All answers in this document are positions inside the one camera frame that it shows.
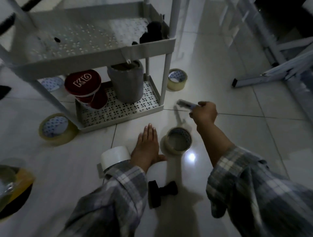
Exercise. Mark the person's right hand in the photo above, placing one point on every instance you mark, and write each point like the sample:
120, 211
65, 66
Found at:
205, 114

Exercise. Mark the person's left hand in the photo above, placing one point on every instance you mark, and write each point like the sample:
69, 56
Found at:
146, 152

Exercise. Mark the person's right fingers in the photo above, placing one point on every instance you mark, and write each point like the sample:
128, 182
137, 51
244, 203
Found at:
195, 111

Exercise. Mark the person's left little finger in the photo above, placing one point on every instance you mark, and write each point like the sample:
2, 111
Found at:
140, 141

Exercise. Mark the person's left thumb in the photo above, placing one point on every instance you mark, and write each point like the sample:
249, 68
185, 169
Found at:
163, 158

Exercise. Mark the person's left middle finger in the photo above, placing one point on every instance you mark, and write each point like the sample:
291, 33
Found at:
150, 134

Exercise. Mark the grey utility knife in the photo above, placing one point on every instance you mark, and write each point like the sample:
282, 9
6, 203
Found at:
185, 104

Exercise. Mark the person's left forearm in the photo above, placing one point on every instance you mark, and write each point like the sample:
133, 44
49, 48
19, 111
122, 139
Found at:
115, 197

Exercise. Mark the person's right forearm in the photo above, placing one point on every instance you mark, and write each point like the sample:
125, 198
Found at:
244, 185

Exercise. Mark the clear packing tape roll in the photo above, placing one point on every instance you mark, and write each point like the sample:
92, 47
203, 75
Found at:
52, 83
57, 130
178, 141
176, 80

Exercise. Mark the white tape roll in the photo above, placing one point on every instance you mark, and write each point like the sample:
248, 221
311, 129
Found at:
115, 157

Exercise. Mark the grey cylindrical container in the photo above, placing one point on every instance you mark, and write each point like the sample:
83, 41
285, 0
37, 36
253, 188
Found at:
127, 83

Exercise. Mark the red bucket with white print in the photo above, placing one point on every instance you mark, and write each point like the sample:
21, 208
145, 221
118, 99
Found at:
85, 86

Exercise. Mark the black object on shelf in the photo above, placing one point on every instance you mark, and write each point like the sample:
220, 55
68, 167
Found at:
152, 33

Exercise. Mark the grey plastic shelf rack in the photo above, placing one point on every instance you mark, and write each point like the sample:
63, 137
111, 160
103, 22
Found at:
80, 41

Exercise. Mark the white metal table frame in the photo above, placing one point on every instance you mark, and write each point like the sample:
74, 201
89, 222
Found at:
273, 48

